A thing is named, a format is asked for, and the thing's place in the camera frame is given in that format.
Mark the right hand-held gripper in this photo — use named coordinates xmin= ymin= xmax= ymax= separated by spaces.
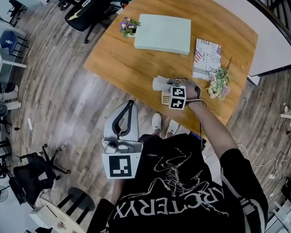
xmin=166 ymin=77 xmax=194 ymax=111

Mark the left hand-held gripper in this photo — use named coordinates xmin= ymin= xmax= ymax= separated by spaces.
xmin=101 ymin=100 xmax=144 ymax=180

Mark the person's right hand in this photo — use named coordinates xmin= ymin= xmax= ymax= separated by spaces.
xmin=185 ymin=83 xmax=202 ymax=104

